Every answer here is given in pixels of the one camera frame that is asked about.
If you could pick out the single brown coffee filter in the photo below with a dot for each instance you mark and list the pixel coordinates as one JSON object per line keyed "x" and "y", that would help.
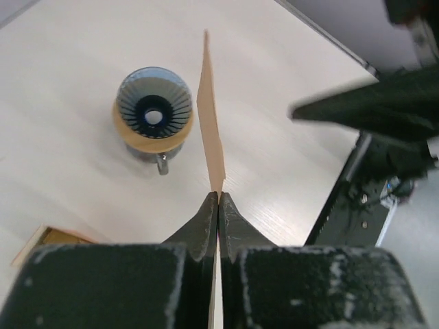
{"x": 212, "y": 144}

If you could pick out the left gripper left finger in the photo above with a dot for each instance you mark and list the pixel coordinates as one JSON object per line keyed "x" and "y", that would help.
{"x": 196, "y": 240}

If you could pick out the blue glass dripper cone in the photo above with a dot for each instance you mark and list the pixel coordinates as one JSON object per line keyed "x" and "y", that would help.
{"x": 154, "y": 102}

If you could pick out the wooden dripper ring holder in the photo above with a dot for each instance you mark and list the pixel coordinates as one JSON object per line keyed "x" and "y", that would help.
{"x": 149, "y": 145}

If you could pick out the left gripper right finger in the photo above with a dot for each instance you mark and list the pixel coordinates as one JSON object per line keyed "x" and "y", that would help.
{"x": 236, "y": 232}

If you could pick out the glass coffee carafe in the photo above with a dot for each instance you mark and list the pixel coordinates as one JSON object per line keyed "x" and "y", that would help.
{"x": 161, "y": 160}

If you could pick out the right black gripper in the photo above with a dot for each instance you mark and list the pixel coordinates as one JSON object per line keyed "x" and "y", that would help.
{"x": 402, "y": 107}

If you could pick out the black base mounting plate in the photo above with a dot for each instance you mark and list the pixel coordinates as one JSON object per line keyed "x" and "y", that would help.
{"x": 376, "y": 178}

